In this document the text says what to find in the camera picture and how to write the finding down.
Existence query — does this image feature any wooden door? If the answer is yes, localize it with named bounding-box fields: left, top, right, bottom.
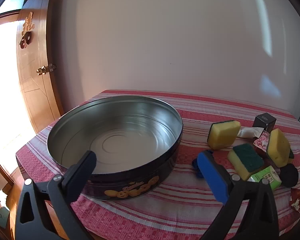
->
left=16, top=0, right=65, bottom=134

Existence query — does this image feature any red snack packet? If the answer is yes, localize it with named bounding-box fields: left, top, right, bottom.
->
left=289, top=188, right=300, bottom=214

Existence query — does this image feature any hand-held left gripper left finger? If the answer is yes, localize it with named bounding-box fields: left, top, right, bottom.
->
left=15, top=150, right=98, bottom=240

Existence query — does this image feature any pink floral packet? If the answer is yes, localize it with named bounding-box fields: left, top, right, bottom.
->
left=253, top=131, right=272, bottom=153

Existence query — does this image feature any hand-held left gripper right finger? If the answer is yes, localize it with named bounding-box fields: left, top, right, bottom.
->
left=197, top=151, right=280, bottom=240

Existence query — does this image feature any round dark blue cookie tin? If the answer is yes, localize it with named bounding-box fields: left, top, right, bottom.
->
left=47, top=95, right=183, bottom=201

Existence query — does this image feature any yellow green sponge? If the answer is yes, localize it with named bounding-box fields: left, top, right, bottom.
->
left=227, top=144, right=265, bottom=181
left=207, top=120, right=241, bottom=150
left=267, top=128, right=295, bottom=168

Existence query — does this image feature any green tissue pack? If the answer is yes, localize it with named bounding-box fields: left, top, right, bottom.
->
left=247, top=165, right=282, bottom=191

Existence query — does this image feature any small black box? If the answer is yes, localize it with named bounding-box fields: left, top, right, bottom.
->
left=252, top=113, right=277, bottom=132

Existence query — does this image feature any green box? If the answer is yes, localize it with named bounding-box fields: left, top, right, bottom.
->
left=0, top=205, right=10, bottom=228

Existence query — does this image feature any hanging door decoration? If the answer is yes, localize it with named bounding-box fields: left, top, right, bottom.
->
left=19, top=12, right=35, bottom=49

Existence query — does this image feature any white packet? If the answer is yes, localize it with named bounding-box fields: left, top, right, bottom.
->
left=236, top=127, right=264, bottom=138

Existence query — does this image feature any black scrunchie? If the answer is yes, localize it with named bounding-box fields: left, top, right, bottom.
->
left=279, top=164, right=299, bottom=188

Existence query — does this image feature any blue scrunchie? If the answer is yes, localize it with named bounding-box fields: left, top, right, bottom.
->
left=192, top=150, right=214, bottom=179

